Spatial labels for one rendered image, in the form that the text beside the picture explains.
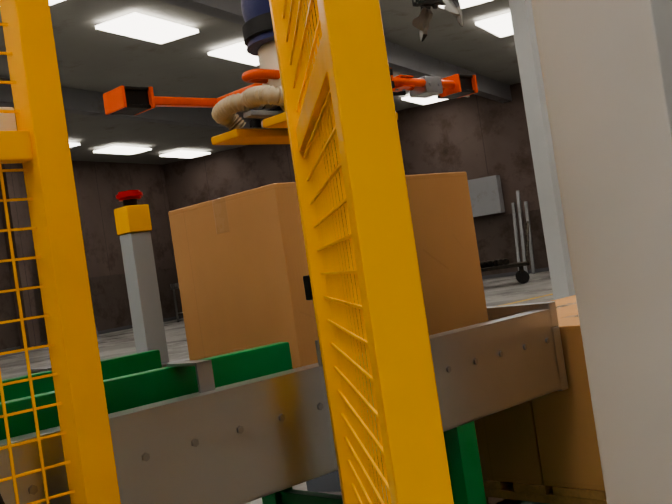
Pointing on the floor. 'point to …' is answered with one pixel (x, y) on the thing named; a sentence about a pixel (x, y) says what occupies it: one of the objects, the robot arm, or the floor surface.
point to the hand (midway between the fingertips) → (443, 34)
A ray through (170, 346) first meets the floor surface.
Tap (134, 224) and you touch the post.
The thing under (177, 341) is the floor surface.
